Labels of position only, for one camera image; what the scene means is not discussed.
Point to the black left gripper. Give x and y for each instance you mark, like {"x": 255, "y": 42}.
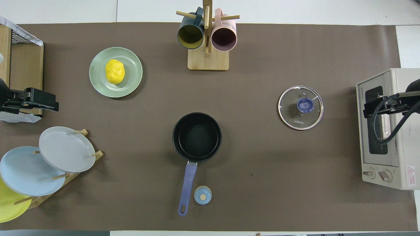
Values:
{"x": 36, "y": 100}

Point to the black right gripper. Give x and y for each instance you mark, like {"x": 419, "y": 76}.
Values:
{"x": 411, "y": 103}

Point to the yellow potato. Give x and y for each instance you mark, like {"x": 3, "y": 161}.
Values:
{"x": 115, "y": 71}

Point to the glass lid with blue knob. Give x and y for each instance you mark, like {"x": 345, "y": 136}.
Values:
{"x": 288, "y": 114}

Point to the grey plate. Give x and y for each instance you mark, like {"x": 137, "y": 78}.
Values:
{"x": 67, "y": 149}

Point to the light green plate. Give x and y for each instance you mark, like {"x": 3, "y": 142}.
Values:
{"x": 98, "y": 82}

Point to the light blue plate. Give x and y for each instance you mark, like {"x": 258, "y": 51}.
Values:
{"x": 26, "y": 172}

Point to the wooden plate rack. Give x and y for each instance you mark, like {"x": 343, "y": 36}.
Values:
{"x": 37, "y": 200}

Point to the yellow plate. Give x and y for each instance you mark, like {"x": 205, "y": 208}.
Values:
{"x": 8, "y": 206}

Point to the white paper sheet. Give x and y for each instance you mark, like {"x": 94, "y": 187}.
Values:
{"x": 19, "y": 118}

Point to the beige toaster oven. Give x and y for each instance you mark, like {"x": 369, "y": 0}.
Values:
{"x": 403, "y": 157}

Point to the white patterned paper bag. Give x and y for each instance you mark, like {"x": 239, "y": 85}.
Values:
{"x": 19, "y": 31}

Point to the brown table mat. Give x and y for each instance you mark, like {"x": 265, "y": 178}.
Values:
{"x": 256, "y": 157}

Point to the dark teal mug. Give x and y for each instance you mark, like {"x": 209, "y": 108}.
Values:
{"x": 190, "y": 34}

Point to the wooden mug rack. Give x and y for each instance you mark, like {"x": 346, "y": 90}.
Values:
{"x": 208, "y": 60}

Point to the small blue round cap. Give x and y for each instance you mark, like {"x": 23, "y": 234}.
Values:
{"x": 202, "y": 195}

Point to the pink ribbed mug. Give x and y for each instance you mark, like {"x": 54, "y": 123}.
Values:
{"x": 224, "y": 37}

